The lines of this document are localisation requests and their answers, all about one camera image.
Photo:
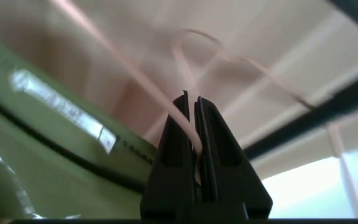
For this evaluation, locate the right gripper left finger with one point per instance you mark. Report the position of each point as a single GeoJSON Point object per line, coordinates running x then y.
{"type": "Point", "coordinates": [169, 180]}

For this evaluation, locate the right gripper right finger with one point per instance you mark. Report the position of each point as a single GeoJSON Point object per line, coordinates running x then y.
{"type": "Point", "coordinates": [232, 180]}

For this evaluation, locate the green printed t-shirt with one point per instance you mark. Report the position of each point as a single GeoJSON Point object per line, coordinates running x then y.
{"type": "Point", "coordinates": [57, 174]}

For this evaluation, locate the black clothes rack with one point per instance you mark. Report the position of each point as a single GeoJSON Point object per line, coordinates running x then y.
{"type": "Point", "coordinates": [322, 115]}

